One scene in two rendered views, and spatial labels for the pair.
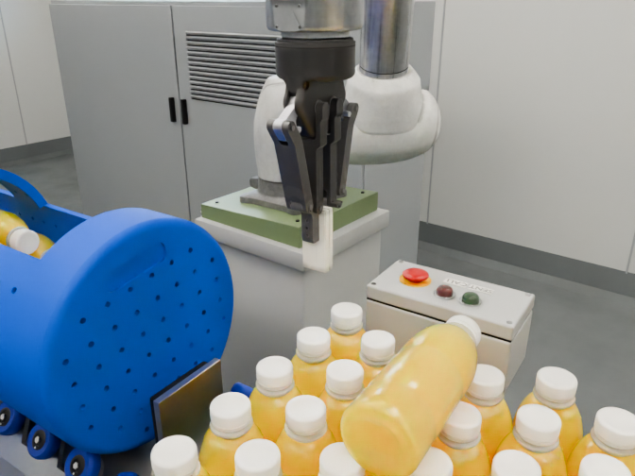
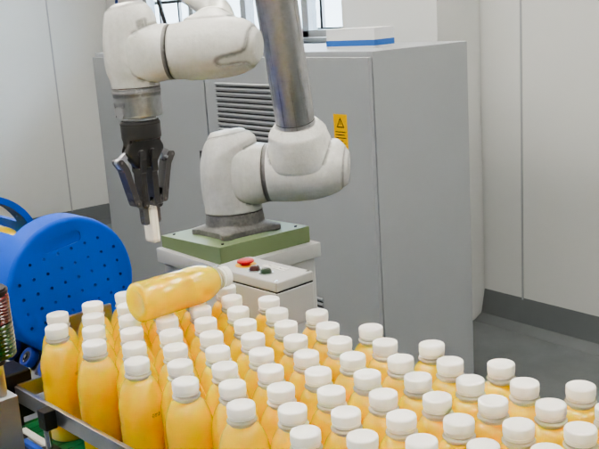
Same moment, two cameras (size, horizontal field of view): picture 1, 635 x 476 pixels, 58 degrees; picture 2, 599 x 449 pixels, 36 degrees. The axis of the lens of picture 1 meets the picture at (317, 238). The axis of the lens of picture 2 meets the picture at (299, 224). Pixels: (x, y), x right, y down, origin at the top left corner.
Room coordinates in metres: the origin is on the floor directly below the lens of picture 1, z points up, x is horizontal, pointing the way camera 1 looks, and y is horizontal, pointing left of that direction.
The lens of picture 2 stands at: (-1.03, -0.69, 1.61)
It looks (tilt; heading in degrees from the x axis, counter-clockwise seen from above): 13 degrees down; 14
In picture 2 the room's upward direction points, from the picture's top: 4 degrees counter-clockwise
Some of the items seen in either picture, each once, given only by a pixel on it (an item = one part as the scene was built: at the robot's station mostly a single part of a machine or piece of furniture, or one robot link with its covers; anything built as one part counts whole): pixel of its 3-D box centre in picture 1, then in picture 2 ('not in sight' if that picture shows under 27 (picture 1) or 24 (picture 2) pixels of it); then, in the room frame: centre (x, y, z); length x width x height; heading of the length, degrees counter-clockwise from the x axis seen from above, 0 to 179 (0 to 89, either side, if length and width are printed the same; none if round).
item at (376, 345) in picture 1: (377, 345); not in sight; (0.56, -0.07, 1.09); 0.04 x 0.04 x 0.02
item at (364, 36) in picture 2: not in sight; (359, 37); (2.52, -0.09, 1.48); 0.24 x 0.12 x 0.08; 60
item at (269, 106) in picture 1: (295, 124); (233, 169); (1.25, 0.05, 1.21); 0.18 x 0.16 x 0.22; 93
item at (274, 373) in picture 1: (274, 373); (125, 297); (0.51, 0.05, 1.09); 0.04 x 0.04 x 0.02
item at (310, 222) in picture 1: (305, 220); (140, 212); (0.54, 0.01, 1.25); 0.03 x 0.01 x 0.05; 147
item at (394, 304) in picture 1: (446, 320); (263, 291); (0.68, -0.18, 1.05); 0.20 x 0.10 x 0.10; 56
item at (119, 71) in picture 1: (220, 145); (258, 202); (3.04, 0.52, 0.72); 2.15 x 0.54 x 1.45; 52
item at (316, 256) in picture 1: (315, 239); (149, 224); (0.56, 0.00, 1.23); 0.03 x 0.01 x 0.07; 57
